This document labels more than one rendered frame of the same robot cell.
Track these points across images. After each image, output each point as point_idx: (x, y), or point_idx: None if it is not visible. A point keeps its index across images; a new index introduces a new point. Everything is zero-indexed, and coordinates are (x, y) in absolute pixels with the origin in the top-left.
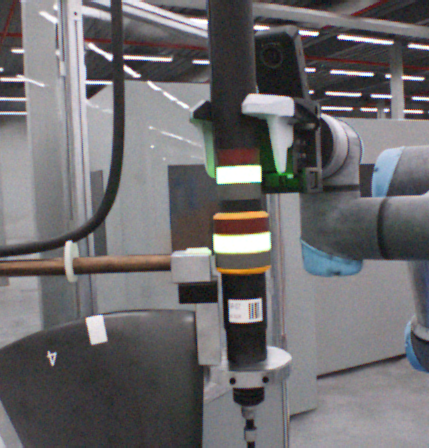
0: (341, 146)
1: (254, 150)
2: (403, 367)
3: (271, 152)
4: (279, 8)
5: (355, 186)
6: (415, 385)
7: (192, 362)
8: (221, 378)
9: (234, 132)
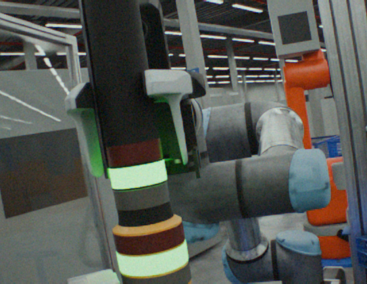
0: (199, 117)
1: (157, 140)
2: (193, 266)
3: None
4: (64, 10)
5: (205, 153)
6: (204, 278)
7: None
8: None
9: (132, 121)
